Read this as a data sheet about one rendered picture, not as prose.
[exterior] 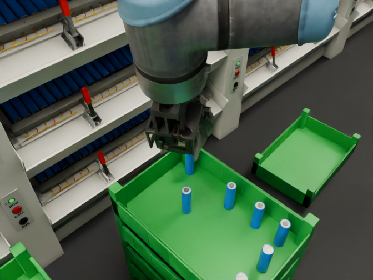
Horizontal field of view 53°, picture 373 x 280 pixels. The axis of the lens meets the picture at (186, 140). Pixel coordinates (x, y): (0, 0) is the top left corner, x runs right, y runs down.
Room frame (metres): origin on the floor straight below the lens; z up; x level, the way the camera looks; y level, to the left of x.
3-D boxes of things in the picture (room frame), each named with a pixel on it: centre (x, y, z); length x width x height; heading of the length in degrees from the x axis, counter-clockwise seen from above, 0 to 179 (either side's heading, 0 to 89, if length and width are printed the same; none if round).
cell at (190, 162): (0.49, -0.01, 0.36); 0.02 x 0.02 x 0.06
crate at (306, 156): (0.80, -0.38, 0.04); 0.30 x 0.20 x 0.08; 137
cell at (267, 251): (0.29, -0.13, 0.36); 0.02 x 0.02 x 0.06
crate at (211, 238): (0.36, -0.04, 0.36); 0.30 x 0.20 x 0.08; 46
